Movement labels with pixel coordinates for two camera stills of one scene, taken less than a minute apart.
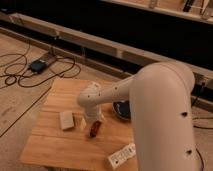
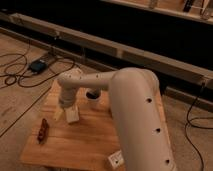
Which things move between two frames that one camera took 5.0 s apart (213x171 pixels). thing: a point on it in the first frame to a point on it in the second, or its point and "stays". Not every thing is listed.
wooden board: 63,138 stays
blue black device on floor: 38,66 stays
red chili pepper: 95,128 to 43,133
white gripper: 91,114 to 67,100
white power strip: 122,155 stays
